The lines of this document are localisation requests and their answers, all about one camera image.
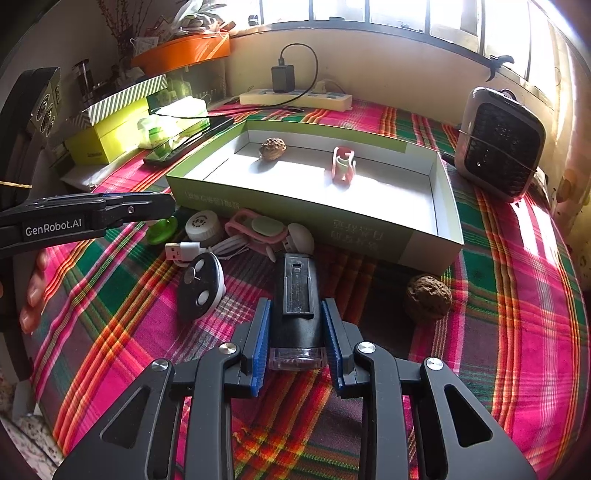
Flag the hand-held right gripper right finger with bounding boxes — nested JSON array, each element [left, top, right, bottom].
[[321, 298, 539, 480]]

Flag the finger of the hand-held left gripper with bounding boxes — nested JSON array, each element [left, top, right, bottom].
[[32, 192, 177, 228]]

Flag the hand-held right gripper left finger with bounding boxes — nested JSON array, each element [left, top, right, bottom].
[[53, 298, 273, 480]]

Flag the green round suction cup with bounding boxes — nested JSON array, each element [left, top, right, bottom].
[[151, 216, 180, 244]]

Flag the white USB cable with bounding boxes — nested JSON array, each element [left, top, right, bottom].
[[165, 232, 278, 267]]

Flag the black round white-rimmed gadget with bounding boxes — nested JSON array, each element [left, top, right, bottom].
[[178, 252, 226, 324]]

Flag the brown walnut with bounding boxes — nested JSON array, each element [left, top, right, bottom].
[[260, 137, 288, 161], [404, 274, 452, 326]]

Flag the white green round cup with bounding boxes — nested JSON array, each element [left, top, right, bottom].
[[277, 223, 315, 256]]

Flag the green white cardboard box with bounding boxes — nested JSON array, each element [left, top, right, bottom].
[[165, 117, 465, 278]]

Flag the person's left hand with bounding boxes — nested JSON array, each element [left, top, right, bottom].
[[19, 251, 49, 334]]

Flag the white wrapped flat package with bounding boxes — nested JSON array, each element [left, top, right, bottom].
[[58, 159, 121, 192]]

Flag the yellow-green cardboard box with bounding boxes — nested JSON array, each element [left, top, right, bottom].
[[65, 99, 151, 165]]

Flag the black smartphone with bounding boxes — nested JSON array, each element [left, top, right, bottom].
[[143, 115, 236, 166]]

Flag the white plastic bag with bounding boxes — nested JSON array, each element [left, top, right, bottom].
[[137, 98, 211, 149]]

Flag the small green printed box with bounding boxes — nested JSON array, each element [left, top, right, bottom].
[[147, 88, 178, 109]]

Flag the green white striped box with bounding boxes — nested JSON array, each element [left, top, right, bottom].
[[69, 74, 169, 132]]

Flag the dark glass jar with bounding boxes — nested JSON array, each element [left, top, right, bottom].
[[73, 59, 93, 100]]

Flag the orange tray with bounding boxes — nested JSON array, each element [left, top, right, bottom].
[[130, 33, 230, 77]]

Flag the pink plastic clip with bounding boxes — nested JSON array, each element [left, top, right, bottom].
[[330, 146, 357, 185]]

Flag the pink green plaid tablecloth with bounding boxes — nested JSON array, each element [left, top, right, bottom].
[[28, 99, 589, 480]]

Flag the cream power strip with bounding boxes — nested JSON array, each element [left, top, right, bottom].
[[239, 88, 354, 112]]

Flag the dried branches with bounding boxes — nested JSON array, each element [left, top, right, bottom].
[[99, 0, 139, 61]]

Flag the black charger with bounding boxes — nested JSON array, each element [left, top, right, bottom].
[[270, 55, 296, 93]]

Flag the white artificial flowers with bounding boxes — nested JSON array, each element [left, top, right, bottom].
[[152, 0, 227, 42]]

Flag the cream patterned curtain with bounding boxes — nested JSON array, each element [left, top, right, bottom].
[[547, 28, 591, 222]]

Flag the pink strap with green pad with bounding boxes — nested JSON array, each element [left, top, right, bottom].
[[224, 209, 289, 257]]

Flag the black charging cable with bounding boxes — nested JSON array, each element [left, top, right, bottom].
[[150, 43, 320, 121]]

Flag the window with dark frame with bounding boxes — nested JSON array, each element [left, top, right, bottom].
[[217, 0, 573, 88]]

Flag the black window handle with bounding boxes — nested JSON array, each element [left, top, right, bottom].
[[487, 54, 515, 77]]

